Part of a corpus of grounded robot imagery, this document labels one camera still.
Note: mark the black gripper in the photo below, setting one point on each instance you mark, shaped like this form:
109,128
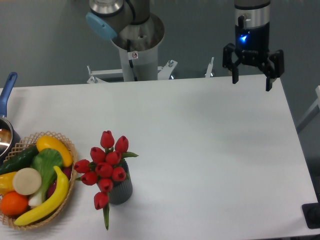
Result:
252,49

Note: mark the red tulip bouquet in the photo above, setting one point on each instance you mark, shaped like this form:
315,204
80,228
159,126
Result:
104,169

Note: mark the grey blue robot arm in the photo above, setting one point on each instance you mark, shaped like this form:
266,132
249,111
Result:
107,18

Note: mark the dark grey ribbed vase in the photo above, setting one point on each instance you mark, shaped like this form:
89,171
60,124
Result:
122,190

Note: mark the black device at table edge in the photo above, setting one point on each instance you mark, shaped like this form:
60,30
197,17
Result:
311,212

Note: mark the dark red vegetable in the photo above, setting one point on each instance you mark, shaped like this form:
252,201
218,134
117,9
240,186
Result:
68,172

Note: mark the yellow banana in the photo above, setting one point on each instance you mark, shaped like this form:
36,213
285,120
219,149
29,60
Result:
50,205

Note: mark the green bok choy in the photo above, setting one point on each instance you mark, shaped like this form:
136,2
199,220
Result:
44,163

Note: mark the woven wicker basket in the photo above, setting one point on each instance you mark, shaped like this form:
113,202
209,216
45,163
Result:
25,143

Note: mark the green cucumber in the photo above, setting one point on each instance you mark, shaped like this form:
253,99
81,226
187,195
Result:
19,161

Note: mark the beige round disc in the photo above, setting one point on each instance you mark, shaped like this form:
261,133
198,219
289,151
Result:
27,181

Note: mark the yellow bell pepper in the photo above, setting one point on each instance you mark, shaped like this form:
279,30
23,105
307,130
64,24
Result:
6,183

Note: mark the orange fruit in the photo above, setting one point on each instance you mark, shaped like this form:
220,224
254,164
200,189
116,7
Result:
14,204

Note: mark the white frame at right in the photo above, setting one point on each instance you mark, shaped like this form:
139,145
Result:
310,113

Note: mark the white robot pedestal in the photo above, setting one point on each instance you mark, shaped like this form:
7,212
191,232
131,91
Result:
138,49

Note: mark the white metal base frame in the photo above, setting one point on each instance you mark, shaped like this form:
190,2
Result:
105,73

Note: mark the blue handled saucepan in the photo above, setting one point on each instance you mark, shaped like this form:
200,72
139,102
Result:
8,136

